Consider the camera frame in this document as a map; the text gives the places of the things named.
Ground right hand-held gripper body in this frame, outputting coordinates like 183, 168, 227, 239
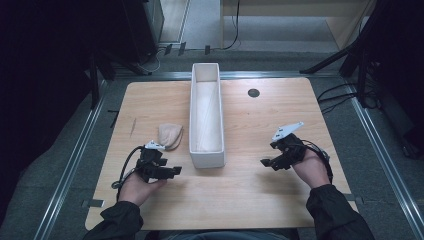
269, 121, 308, 172

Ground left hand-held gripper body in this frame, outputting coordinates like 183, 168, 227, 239
134, 139, 175, 184

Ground person's left hand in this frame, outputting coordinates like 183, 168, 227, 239
117, 171, 168, 208

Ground person's right hand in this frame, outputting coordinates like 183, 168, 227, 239
291, 149, 332, 190

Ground beige face mask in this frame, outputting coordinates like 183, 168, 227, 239
157, 122, 185, 152

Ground long white rectangular box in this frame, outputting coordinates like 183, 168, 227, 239
188, 62, 226, 170

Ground grey tape strip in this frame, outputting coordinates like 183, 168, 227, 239
81, 198, 106, 209
343, 193, 365, 205

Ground black metal stand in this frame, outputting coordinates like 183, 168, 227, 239
87, 54, 102, 110

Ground black tripod stand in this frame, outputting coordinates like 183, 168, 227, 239
299, 19, 381, 108

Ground dark cabinet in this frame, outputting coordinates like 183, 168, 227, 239
121, 0, 166, 65

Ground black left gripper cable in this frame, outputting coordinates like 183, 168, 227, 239
111, 145, 144, 202

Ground black floor cables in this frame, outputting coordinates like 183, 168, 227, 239
316, 82, 361, 115

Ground metal floor rail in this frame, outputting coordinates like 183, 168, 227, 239
345, 81, 424, 240
32, 79, 109, 240
112, 69, 342, 82

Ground white floor cable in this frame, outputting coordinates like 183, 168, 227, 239
137, 45, 168, 75

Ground black hanging cable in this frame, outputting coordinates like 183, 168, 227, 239
221, 0, 242, 52

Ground light wooden furniture frame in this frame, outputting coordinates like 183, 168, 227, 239
219, 0, 378, 52

